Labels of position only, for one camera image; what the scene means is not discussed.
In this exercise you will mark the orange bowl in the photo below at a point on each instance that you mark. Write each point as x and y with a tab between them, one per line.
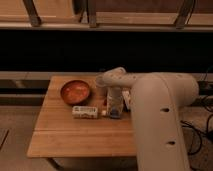
75	92

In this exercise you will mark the wooden table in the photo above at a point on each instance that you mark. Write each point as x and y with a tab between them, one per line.
58	134

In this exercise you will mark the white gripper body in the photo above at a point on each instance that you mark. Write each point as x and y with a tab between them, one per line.
114	99

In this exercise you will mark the white plastic bottle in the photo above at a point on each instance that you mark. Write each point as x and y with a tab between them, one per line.
87	112

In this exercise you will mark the black candy bar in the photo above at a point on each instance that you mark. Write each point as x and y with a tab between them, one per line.
127	99

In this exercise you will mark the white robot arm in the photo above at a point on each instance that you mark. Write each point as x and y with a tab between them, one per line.
155	102

